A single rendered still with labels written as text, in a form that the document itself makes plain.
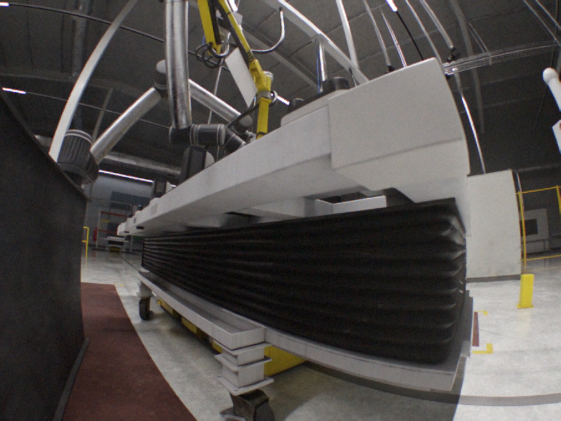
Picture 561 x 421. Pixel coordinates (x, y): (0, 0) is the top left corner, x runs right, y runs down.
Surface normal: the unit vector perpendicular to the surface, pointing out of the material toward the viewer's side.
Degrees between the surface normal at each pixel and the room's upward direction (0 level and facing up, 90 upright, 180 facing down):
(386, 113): 90
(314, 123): 90
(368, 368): 90
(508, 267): 90
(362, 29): 176
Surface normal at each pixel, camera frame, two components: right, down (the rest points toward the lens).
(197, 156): 0.69, -0.11
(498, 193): -0.72, -0.14
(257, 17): -0.08, 0.97
